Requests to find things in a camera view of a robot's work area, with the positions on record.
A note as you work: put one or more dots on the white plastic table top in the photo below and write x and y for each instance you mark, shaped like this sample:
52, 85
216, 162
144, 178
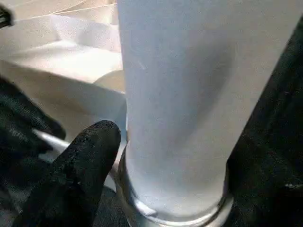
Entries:
59, 71

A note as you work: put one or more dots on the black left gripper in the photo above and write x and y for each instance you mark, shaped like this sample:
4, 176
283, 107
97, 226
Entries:
4, 16

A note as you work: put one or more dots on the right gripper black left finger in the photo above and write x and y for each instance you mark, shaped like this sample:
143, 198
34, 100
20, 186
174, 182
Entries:
78, 177

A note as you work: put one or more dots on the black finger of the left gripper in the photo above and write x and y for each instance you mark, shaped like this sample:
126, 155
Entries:
19, 170
23, 111

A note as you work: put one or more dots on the white plastic table leg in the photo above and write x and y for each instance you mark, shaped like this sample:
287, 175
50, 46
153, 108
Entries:
177, 94

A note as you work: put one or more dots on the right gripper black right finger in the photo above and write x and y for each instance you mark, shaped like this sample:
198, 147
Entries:
265, 189

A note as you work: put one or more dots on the black mat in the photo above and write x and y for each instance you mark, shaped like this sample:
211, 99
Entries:
284, 82

